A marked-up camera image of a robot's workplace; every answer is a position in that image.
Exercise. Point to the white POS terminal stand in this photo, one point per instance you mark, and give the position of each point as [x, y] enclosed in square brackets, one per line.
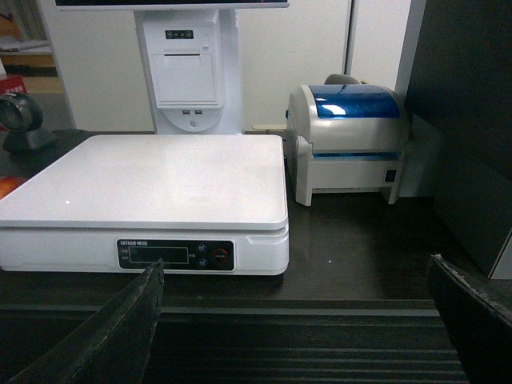
[190, 56]

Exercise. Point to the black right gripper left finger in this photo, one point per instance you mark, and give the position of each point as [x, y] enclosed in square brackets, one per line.
[111, 346]

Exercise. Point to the white checkout scale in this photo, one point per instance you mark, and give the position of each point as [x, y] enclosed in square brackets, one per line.
[200, 204]

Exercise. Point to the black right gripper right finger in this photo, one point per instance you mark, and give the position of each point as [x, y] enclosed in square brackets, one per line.
[477, 318]

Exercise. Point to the dark red mango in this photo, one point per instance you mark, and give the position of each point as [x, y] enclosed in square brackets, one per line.
[9, 184]

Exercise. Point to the wooden shelf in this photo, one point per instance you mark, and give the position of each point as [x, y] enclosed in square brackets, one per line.
[25, 46]

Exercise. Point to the black barcode scanner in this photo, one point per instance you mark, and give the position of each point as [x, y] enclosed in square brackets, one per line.
[23, 118]

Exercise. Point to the grey office chair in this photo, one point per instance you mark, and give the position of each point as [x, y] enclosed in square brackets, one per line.
[341, 79]

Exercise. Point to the white blue label printer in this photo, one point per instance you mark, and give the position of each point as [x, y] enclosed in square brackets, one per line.
[345, 138]

